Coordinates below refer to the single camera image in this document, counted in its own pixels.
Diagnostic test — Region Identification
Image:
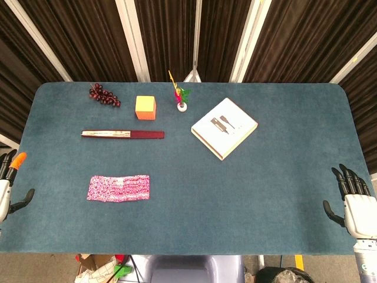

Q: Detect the white metal frame bar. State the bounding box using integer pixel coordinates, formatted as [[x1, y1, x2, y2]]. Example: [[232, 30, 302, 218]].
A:
[[0, 134, 20, 150]]

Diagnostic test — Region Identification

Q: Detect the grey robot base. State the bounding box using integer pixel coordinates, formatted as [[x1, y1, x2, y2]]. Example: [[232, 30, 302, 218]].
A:
[[143, 255, 246, 283]]

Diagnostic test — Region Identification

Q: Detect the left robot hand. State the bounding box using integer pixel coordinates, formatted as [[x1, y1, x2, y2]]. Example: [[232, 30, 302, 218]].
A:
[[0, 149, 35, 225]]

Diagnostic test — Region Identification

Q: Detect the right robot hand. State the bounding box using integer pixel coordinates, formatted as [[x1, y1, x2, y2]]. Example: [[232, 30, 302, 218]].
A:
[[323, 163, 377, 240]]

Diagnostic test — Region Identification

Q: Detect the white metal frame post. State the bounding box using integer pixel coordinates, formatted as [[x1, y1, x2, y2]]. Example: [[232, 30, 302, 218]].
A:
[[114, 0, 151, 83], [4, 0, 73, 82], [329, 38, 377, 85], [229, 0, 272, 83]]

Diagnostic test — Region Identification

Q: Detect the colourful feather shuttlecock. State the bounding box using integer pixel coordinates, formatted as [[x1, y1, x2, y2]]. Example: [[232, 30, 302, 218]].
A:
[[168, 70, 191, 113]]

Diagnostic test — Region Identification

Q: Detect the dark brown curtain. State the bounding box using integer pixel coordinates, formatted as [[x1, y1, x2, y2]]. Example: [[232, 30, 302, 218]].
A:
[[0, 0, 377, 166]]

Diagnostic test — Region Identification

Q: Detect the thin white frame post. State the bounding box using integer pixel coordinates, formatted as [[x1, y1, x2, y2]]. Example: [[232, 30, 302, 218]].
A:
[[184, 0, 204, 83]]

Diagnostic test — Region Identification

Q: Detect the blue felt table cover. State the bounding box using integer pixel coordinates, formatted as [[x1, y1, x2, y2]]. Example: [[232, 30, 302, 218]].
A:
[[0, 81, 377, 256]]

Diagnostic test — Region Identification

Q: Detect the orange and yellow cube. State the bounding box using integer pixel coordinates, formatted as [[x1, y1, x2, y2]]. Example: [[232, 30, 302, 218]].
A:
[[135, 95, 157, 121]]

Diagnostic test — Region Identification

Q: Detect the black rubbish bag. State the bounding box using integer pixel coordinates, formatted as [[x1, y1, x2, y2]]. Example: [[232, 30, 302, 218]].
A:
[[254, 266, 316, 283]]

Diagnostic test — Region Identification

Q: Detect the pink patterned cloth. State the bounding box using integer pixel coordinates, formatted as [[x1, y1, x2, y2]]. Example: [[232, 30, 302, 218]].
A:
[[87, 175, 151, 203]]

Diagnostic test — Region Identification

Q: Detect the cardboard box with paper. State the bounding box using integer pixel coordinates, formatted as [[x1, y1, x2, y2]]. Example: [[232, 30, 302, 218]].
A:
[[74, 254, 118, 283]]

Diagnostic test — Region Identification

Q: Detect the orange rubber fingertip cover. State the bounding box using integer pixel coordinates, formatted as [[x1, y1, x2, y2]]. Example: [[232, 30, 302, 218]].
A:
[[8, 152, 28, 171]]

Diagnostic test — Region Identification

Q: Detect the green plastic object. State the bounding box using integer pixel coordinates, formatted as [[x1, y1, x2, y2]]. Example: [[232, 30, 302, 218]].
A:
[[113, 264, 133, 281]]

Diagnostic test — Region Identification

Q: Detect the white square book box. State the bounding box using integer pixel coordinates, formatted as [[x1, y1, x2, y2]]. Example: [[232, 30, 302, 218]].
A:
[[190, 97, 259, 162]]

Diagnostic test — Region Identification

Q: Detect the dark red grape bunch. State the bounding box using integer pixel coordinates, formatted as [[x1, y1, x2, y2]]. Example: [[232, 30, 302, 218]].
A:
[[89, 83, 121, 108]]

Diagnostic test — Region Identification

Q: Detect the folded dark red fan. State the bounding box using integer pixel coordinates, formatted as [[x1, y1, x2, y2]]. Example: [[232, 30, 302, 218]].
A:
[[81, 130, 166, 140]]

